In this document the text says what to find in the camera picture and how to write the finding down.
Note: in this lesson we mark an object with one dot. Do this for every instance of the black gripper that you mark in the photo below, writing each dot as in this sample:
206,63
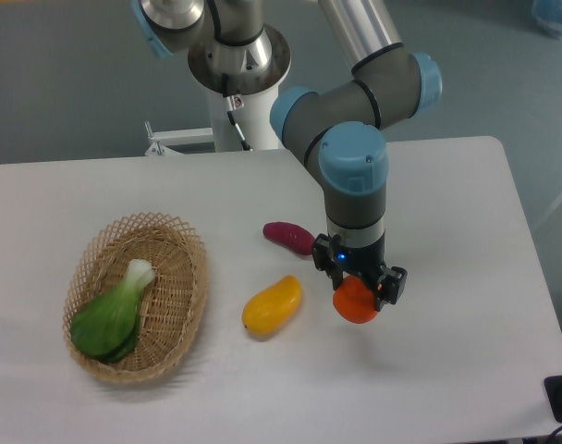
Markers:
331,255

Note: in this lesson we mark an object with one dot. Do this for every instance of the orange fruit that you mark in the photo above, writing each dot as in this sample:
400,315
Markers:
354,301

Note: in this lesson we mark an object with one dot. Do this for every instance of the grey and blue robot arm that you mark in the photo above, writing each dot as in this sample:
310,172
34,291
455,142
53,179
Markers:
338,135

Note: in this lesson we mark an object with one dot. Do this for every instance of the purple sweet potato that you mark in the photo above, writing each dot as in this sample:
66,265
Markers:
297,239

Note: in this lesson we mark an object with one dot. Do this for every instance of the yellow mango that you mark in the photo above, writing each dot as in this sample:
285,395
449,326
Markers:
271,308

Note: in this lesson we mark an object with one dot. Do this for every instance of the woven wicker basket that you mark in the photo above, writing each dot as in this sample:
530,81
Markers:
171,306

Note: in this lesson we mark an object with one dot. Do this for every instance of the green bok choy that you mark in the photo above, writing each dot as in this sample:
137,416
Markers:
107,328

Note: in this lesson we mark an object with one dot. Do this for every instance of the blue plastic bag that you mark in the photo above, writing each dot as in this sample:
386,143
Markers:
548,16

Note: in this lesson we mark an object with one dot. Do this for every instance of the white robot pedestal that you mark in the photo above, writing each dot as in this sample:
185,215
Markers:
241,84

